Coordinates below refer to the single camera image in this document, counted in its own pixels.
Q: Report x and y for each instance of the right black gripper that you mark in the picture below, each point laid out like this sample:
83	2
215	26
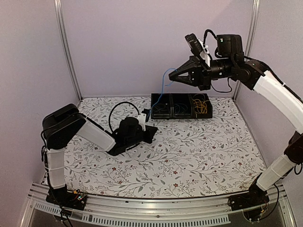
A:
200	76

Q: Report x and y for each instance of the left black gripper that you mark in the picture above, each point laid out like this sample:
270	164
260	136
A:
150	130

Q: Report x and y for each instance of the left arm base electronics board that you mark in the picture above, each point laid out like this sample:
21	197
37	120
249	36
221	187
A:
65	198

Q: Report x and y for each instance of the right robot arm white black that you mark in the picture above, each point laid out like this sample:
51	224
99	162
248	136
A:
269	127

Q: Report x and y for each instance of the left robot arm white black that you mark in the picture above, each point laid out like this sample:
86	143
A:
61	127

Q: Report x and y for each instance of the black bin left compartment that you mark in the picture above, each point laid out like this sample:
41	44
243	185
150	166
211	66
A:
161	106

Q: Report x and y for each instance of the black bin middle compartment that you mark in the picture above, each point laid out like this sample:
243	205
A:
182	106

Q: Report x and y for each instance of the floral patterned table cloth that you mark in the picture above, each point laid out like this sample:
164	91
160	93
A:
187	158

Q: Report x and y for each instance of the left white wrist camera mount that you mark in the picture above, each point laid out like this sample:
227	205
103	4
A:
141	119

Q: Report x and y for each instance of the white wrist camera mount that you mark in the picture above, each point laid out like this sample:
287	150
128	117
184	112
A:
141	119
204	54

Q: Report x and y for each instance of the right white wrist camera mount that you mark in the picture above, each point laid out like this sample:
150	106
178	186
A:
204	54

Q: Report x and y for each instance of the right aluminium frame post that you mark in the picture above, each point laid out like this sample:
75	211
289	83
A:
253	26

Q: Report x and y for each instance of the aluminium frame post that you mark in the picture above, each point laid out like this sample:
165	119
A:
66	48
253	26

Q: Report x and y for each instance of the aluminium front rail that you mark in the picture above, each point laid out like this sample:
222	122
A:
106	211

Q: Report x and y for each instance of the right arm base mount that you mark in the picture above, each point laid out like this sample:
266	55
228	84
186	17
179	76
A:
255	201

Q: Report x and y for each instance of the left aluminium frame post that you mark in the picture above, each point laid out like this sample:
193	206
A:
66	48

